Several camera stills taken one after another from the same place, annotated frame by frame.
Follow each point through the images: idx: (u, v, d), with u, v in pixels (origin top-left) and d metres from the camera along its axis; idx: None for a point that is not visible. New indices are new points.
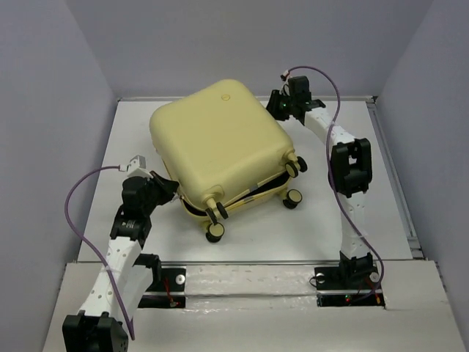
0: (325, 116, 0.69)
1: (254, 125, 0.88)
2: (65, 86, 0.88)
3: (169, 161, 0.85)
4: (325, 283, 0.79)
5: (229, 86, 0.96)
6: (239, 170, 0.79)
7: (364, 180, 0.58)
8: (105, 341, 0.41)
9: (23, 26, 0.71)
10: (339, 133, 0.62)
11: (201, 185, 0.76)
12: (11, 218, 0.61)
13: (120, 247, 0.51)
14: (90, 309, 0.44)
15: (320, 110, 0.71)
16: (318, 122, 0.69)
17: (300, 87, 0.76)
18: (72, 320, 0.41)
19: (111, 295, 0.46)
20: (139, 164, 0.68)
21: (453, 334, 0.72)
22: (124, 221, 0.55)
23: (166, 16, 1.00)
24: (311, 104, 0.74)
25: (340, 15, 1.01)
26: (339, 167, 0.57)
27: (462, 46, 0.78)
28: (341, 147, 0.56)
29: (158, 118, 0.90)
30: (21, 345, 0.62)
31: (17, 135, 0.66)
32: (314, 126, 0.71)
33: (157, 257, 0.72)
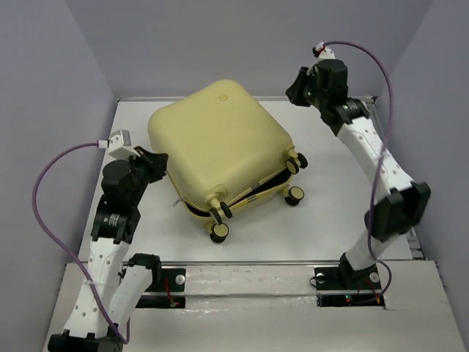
0: (371, 138, 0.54)
1: (253, 124, 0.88)
2: (66, 88, 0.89)
3: (170, 164, 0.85)
4: (325, 283, 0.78)
5: (227, 86, 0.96)
6: (242, 169, 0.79)
7: (409, 226, 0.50)
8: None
9: (22, 29, 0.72)
10: (392, 171, 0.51)
11: (204, 185, 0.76)
12: (11, 219, 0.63)
13: (105, 252, 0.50)
14: (75, 327, 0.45)
15: (366, 125, 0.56)
16: (361, 145, 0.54)
17: (335, 83, 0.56)
18: (58, 340, 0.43)
19: (96, 312, 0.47)
20: (122, 142, 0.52)
21: (453, 334, 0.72)
22: (107, 215, 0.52)
23: (165, 17, 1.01)
24: (349, 110, 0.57)
25: (339, 14, 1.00)
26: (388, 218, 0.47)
27: (462, 44, 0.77)
28: (396, 197, 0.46)
29: (157, 120, 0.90)
30: (21, 343, 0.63)
31: (17, 137, 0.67)
32: (352, 143, 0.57)
33: (157, 257, 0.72)
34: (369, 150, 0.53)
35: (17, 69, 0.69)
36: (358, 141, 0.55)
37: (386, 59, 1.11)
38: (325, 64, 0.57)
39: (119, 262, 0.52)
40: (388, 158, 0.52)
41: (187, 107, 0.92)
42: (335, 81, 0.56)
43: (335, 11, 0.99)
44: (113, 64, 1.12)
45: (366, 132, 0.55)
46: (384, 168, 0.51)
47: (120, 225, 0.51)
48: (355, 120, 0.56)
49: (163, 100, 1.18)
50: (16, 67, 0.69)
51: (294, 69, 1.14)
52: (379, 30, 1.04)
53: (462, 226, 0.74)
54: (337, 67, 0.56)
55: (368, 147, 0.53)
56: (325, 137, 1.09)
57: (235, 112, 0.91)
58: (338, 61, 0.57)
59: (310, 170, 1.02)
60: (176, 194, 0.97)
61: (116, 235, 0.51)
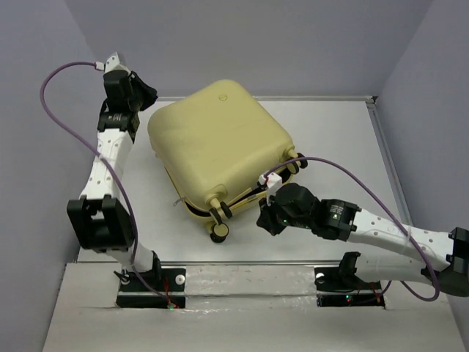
0: (387, 226, 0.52)
1: (253, 124, 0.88)
2: (66, 89, 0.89)
3: (170, 163, 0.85)
4: (325, 283, 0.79)
5: (228, 86, 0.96)
6: (242, 169, 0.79)
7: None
8: (111, 218, 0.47)
9: (22, 29, 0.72)
10: (426, 240, 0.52)
11: (204, 185, 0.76)
12: (11, 219, 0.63)
13: (112, 136, 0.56)
14: (91, 193, 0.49)
15: (367, 218, 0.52)
16: (387, 240, 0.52)
17: (307, 202, 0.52)
18: (76, 204, 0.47)
19: (110, 180, 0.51)
20: (118, 61, 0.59)
21: (454, 334, 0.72)
22: (110, 115, 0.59)
23: (165, 17, 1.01)
24: (339, 216, 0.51)
25: (339, 14, 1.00)
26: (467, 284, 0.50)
27: (462, 45, 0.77)
28: (459, 265, 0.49)
29: (157, 120, 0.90)
30: (21, 343, 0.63)
31: (17, 137, 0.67)
32: (368, 241, 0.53)
33: (157, 257, 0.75)
34: (398, 240, 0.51)
35: (17, 68, 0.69)
36: (377, 237, 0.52)
37: (386, 59, 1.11)
38: (285, 199, 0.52)
39: (124, 152, 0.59)
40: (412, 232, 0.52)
41: (187, 107, 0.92)
42: (305, 201, 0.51)
43: (335, 11, 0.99)
44: None
45: (374, 222, 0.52)
46: (421, 243, 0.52)
47: (124, 120, 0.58)
48: (353, 220, 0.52)
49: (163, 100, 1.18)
50: (17, 66, 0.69)
51: (293, 69, 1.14)
52: (379, 30, 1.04)
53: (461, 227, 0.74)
54: (297, 192, 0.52)
55: (392, 236, 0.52)
56: (325, 138, 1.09)
57: (235, 111, 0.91)
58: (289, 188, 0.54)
59: (310, 170, 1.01)
60: (176, 193, 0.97)
61: (122, 127, 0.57)
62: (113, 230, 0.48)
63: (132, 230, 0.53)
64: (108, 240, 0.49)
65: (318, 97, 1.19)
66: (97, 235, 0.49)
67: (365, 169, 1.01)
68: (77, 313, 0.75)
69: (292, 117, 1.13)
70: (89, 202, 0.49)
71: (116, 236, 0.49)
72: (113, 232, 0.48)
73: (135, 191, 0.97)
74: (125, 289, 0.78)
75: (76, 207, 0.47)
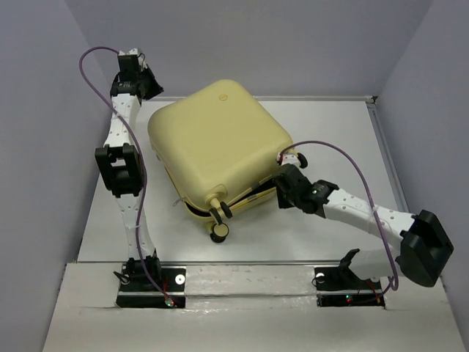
0: (353, 202, 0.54)
1: (253, 124, 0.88)
2: (66, 89, 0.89)
3: (169, 163, 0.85)
4: (325, 283, 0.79)
5: (228, 87, 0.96)
6: (241, 169, 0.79)
7: (447, 254, 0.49)
8: (131, 160, 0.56)
9: (22, 30, 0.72)
10: (389, 217, 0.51)
11: (203, 185, 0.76)
12: (11, 219, 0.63)
13: (125, 101, 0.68)
14: (113, 141, 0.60)
15: (340, 196, 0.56)
16: (350, 213, 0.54)
17: (295, 177, 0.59)
18: (102, 151, 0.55)
19: (126, 133, 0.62)
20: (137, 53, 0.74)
21: (454, 334, 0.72)
22: (120, 83, 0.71)
23: (165, 17, 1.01)
24: (320, 191, 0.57)
25: (339, 14, 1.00)
26: (423, 262, 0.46)
27: (462, 45, 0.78)
28: (412, 239, 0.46)
29: (157, 119, 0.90)
30: (21, 343, 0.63)
31: (17, 138, 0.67)
32: (341, 216, 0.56)
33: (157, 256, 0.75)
34: (360, 214, 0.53)
35: (17, 68, 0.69)
36: (343, 211, 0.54)
37: (386, 59, 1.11)
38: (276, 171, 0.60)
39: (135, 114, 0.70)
40: (378, 209, 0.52)
41: (187, 106, 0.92)
42: (292, 176, 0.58)
43: (335, 12, 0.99)
44: (113, 64, 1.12)
45: (346, 199, 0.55)
46: (382, 219, 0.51)
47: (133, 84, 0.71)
48: (328, 196, 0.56)
49: (163, 100, 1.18)
50: (17, 67, 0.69)
51: (293, 70, 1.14)
52: (379, 30, 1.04)
53: (461, 228, 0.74)
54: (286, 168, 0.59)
55: (356, 210, 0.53)
56: (325, 138, 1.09)
57: (236, 111, 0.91)
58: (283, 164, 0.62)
59: (310, 169, 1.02)
60: (176, 193, 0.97)
61: (132, 91, 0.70)
62: (133, 171, 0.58)
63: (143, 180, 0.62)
64: (127, 181, 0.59)
65: (318, 97, 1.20)
66: (119, 178, 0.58)
67: (365, 169, 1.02)
68: (76, 313, 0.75)
69: (292, 117, 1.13)
70: (112, 149, 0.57)
71: (134, 177, 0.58)
72: (133, 173, 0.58)
73: None
74: (125, 289, 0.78)
75: (102, 153, 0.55)
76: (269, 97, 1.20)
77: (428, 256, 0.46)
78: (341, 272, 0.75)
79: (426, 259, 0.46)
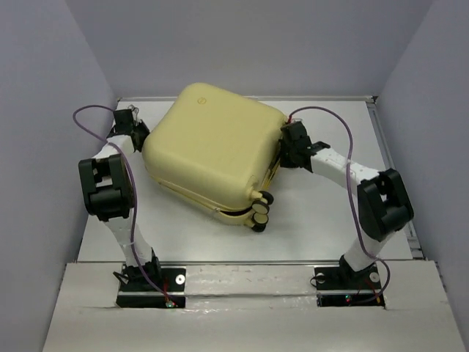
0: (334, 157, 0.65)
1: (241, 111, 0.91)
2: (66, 90, 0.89)
3: (190, 182, 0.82)
4: (325, 283, 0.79)
5: (200, 89, 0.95)
6: (261, 155, 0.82)
7: (405, 218, 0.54)
8: (117, 168, 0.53)
9: (22, 31, 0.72)
10: (359, 170, 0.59)
11: (238, 184, 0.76)
12: (12, 219, 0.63)
13: (118, 139, 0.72)
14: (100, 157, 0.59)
15: (327, 152, 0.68)
16: (329, 164, 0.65)
17: (298, 134, 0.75)
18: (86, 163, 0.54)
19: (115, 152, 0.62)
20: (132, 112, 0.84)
21: (453, 333, 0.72)
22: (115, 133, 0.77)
23: (165, 18, 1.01)
24: (314, 149, 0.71)
25: (338, 15, 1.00)
26: (374, 208, 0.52)
27: (462, 45, 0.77)
28: (368, 185, 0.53)
29: (151, 148, 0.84)
30: (21, 343, 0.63)
31: (17, 138, 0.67)
32: (324, 168, 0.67)
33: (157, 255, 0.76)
34: (337, 165, 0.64)
35: (16, 69, 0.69)
36: (325, 162, 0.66)
37: (386, 59, 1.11)
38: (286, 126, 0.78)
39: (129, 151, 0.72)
40: (352, 163, 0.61)
41: (171, 119, 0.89)
42: (296, 132, 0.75)
43: (335, 12, 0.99)
44: (113, 64, 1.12)
45: (331, 155, 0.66)
46: (352, 171, 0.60)
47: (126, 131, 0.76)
48: (319, 151, 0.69)
49: (163, 100, 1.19)
50: (16, 67, 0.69)
51: (293, 70, 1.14)
52: (379, 31, 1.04)
53: (462, 227, 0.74)
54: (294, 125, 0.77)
55: (334, 163, 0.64)
56: (325, 138, 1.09)
57: (219, 109, 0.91)
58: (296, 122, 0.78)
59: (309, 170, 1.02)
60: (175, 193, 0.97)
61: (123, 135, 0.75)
62: (117, 184, 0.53)
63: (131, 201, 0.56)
64: (109, 199, 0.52)
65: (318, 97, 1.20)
66: (100, 195, 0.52)
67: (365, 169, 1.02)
68: (76, 313, 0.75)
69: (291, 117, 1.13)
70: (97, 165, 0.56)
71: (119, 192, 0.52)
72: (117, 186, 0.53)
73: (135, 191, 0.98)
74: (124, 289, 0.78)
75: (86, 164, 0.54)
76: (269, 98, 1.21)
77: (382, 206, 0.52)
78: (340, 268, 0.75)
79: (379, 208, 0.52)
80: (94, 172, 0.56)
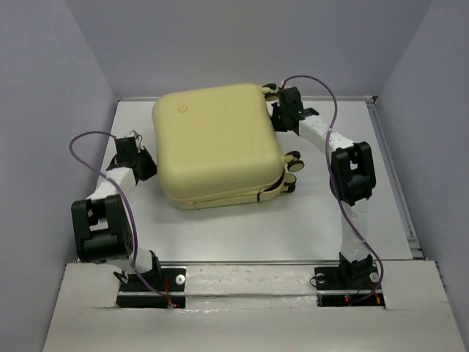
0: (319, 124, 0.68)
1: (223, 100, 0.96)
2: (66, 89, 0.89)
3: (229, 183, 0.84)
4: (325, 283, 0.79)
5: (174, 100, 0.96)
6: (267, 126, 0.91)
7: (369, 187, 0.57)
8: (114, 211, 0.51)
9: (22, 30, 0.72)
10: (337, 139, 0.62)
11: (269, 158, 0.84)
12: (12, 220, 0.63)
13: (117, 171, 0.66)
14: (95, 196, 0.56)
15: (314, 119, 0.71)
16: (312, 129, 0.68)
17: (292, 97, 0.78)
18: (80, 204, 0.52)
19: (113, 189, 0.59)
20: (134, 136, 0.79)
21: (454, 333, 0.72)
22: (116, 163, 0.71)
23: (165, 18, 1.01)
24: (305, 113, 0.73)
25: (338, 15, 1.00)
26: (341, 173, 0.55)
27: (461, 45, 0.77)
28: (341, 153, 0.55)
29: (172, 173, 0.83)
30: (21, 344, 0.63)
31: (17, 138, 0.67)
32: (309, 134, 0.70)
33: (157, 255, 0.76)
34: (319, 131, 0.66)
35: (15, 69, 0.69)
36: (311, 127, 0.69)
37: (386, 59, 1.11)
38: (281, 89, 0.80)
39: (127, 184, 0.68)
40: (333, 132, 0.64)
41: (171, 139, 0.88)
42: (289, 96, 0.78)
43: (335, 12, 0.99)
44: (113, 64, 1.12)
45: (317, 122, 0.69)
46: (332, 139, 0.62)
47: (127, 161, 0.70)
48: (308, 116, 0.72)
49: None
50: (15, 67, 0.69)
51: (293, 70, 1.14)
52: (379, 31, 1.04)
53: (462, 227, 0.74)
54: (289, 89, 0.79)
55: (317, 128, 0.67)
56: None
57: (202, 110, 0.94)
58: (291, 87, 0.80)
59: (308, 170, 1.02)
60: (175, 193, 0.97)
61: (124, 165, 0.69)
62: (115, 228, 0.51)
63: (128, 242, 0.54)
64: (105, 245, 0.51)
65: (318, 97, 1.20)
66: (94, 241, 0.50)
67: None
68: (76, 313, 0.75)
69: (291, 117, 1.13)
70: (92, 205, 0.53)
71: (115, 237, 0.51)
72: (114, 232, 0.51)
73: (135, 191, 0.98)
74: (124, 289, 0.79)
75: (80, 207, 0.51)
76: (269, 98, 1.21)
77: (349, 172, 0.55)
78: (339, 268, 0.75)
79: (345, 174, 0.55)
80: (89, 213, 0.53)
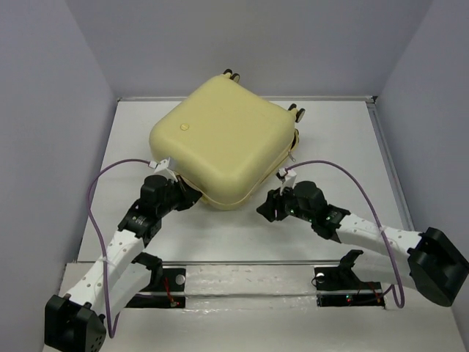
0: (362, 224, 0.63)
1: (212, 100, 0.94)
2: (66, 90, 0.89)
3: (271, 157, 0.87)
4: (325, 283, 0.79)
5: (171, 125, 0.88)
6: (259, 99, 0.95)
7: (465, 272, 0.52)
8: (82, 330, 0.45)
9: (23, 31, 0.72)
10: (397, 237, 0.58)
11: (283, 118, 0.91)
12: (12, 220, 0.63)
13: (123, 242, 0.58)
14: (76, 294, 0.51)
15: (352, 220, 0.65)
16: (360, 235, 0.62)
17: (317, 202, 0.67)
18: (56, 303, 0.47)
19: (100, 286, 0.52)
20: (167, 165, 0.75)
21: (454, 334, 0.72)
22: (135, 216, 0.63)
23: (165, 18, 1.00)
24: (335, 218, 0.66)
25: (339, 15, 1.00)
26: (434, 277, 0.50)
27: (462, 47, 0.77)
28: (419, 257, 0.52)
29: (228, 177, 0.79)
30: (20, 343, 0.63)
31: (17, 138, 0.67)
32: (353, 239, 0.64)
33: (161, 261, 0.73)
34: (369, 233, 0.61)
35: (14, 70, 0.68)
36: (355, 233, 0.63)
37: (387, 59, 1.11)
38: (301, 193, 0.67)
39: (134, 253, 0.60)
40: (386, 229, 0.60)
41: (196, 156, 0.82)
42: (316, 202, 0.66)
43: (335, 12, 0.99)
44: (113, 64, 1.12)
45: (357, 222, 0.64)
46: (390, 238, 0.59)
47: (143, 225, 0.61)
48: (341, 220, 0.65)
49: (163, 101, 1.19)
50: (14, 68, 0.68)
51: (293, 70, 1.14)
52: (379, 31, 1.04)
53: (461, 229, 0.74)
54: (311, 191, 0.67)
55: (366, 232, 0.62)
56: (324, 138, 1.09)
57: (201, 117, 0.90)
58: (308, 185, 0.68)
59: (308, 169, 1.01)
60: None
61: (139, 230, 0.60)
62: (78, 340, 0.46)
63: (96, 340, 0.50)
64: (69, 347, 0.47)
65: (317, 97, 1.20)
66: (60, 342, 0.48)
67: (365, 169, 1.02)
68: None
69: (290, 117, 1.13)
70: (70, 303, 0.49)
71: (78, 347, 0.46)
72: (76, 342, 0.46)
73: (135, 191, 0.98)
74: None
75: (55, 305, 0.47)
76: (269, 98, 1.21)
77: (440, 271, 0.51)
78: (341, 271, 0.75)
79: (439, 276, 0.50)
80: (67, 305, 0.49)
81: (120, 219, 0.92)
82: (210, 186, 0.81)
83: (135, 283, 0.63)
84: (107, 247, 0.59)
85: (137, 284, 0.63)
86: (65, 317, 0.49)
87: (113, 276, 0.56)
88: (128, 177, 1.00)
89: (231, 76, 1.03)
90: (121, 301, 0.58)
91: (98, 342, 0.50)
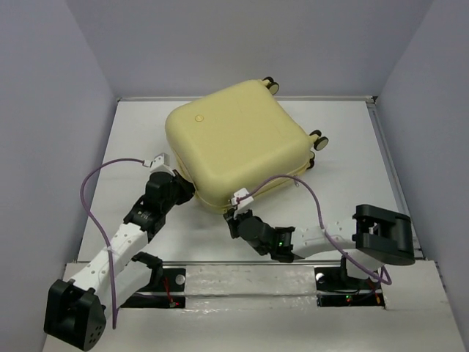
0: (309, 233, 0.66)
1: (234, 100, 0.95)
2: (66, 91, 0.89)
3: (274, 173, 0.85)
4: (325, 283, 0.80)
5: (188, 115, 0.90)
6: (281, 111, 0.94)
7: (406, 225, 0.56)
8: (84, 315, 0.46)
9: (23, 34, 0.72)
10: (338, 228, 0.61)
11: (299, 136, 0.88)
12: (12, 220, 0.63)
13: (127, 233, 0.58)
14: (80, 280, 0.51)
15: (298, 235, 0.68)
16: (311, 245, 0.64)
17: (268, 235, 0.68)
18: (59, 287, 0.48)
19: (104, 273, 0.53)
20: (163, 160, 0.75)
21: (454, 334, 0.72)
22: (140, 211, 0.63)
23: (165, 19, 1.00)
24: (284, 240, 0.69)
25: (338, 16, 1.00)
26: (389, 248, 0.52)
27: (461, 49, 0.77)
28: (366, 238, 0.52)
29: (221, 182, 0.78)
30: (20, 343, 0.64)
31: (17, 139, 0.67)
32: (308, 251, 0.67)
33: (161, 261, 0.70)
34: (317, 240, 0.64)
35: (12, 70, 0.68)
36: (305, 246, 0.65)
37: (386, 60, 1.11)
38: (248, 232, 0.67)
39: (138, 246, 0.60)
40: (328, 228, 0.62)
41: (200, 151, 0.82)
42: (267, 235, 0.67)
43: (335, 13, 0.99)
44: (113, 65, 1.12)
45: (303, 235, 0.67)
46: (334, 235, 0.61)
47: (147, 220, 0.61)
48: (291, 239, 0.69)
49: (163, 100, 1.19)
50: (12, 68, 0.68)
51: (292, 70, 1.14)
52: (379, 31, 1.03)
53: (461, 229, 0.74)
54: (257, 228, 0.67)
55: (314, 241, 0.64)
56: None
57: (218, 115, 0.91)
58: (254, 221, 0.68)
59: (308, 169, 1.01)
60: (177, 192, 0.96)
61: (143, 225, 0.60)
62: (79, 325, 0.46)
63: (95, 330, 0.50)
64: (69, 334, 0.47)
65: (317, 97, 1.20)
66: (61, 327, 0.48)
67: (365, 168, 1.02)
68: None
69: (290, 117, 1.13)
70: (74, 288, 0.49)
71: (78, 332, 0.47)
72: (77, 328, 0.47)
73: (135, 191, 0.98)
74: None
75: (58, 290, 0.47)
76: None
77: (388, 240, 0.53)
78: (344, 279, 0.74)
79: (391, 244, 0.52)
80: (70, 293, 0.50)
81: (119, 219, 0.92)
82: (202, 185, 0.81)
83: (137, 279, 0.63)
84: (112, 238, 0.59)
85: (138, 281, 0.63)
86: (67, 303, 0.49)
87: (117, 265, 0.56)
88: (128, 177, 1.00)
89: (268, 84, 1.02)
90: (121, 295, 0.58)
91: (97, 331, 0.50)
